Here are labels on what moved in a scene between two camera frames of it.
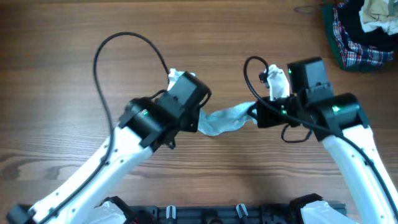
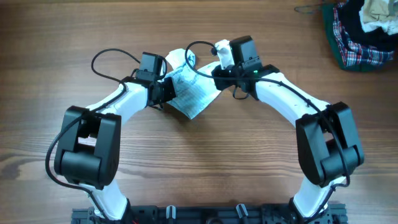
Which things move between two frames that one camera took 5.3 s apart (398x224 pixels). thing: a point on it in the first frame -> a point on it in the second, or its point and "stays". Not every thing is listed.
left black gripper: [190, 124] -> [171, 92]
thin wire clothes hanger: [306, 12] stays
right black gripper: [261, 114] -> [219, 73]
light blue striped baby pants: [216, 122] -> [194, 88]
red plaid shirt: [354, 54] stays
